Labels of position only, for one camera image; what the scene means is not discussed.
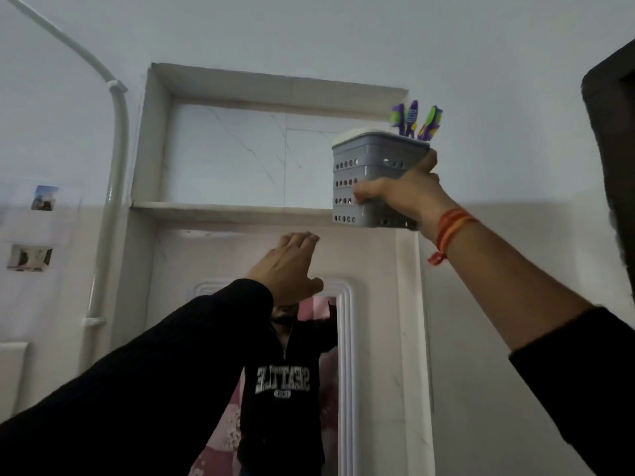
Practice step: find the green pink toothbrush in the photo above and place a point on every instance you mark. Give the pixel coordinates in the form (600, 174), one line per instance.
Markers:
(430, 123)

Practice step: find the white framed mirror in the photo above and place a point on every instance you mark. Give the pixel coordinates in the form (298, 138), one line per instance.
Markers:
(347, 371)

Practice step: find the small pale photo sticker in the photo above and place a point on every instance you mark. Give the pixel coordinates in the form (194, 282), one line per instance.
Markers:
(29, 258)

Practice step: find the person's left hand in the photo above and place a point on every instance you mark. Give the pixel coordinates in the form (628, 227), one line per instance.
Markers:
(283, 272)

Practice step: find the white pipe clamp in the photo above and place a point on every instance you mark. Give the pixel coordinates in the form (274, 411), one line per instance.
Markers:
(117, 86)

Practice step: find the grey perforated plastic basket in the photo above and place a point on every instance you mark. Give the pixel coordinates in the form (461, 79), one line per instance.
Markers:
(369, 163)

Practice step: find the person's left forearm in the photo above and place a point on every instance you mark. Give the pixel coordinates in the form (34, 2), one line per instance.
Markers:
(149, 381)

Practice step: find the white wall pipe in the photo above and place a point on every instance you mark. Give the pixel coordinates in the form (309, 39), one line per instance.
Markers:
(115, 168)

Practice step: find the small blue photo sticker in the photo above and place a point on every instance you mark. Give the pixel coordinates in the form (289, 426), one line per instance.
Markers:
(44, 198)

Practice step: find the person's right thumb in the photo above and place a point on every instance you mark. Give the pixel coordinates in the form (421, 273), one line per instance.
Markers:
(429, 162)

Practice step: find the marble wall niche shelf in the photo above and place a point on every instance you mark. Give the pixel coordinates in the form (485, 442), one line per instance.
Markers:
(223, 158)

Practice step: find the purple green toothbrush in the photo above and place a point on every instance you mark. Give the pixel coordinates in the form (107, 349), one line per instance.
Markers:
(398, 117)

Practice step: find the person's left thumb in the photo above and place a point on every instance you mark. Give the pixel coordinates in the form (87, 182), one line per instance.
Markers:
(311, 289)

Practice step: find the person's right forearm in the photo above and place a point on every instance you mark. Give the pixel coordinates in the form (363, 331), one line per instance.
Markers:
(516, 297)

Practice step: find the person's right hand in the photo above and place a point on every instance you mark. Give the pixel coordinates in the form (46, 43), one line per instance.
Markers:
(414, 195)

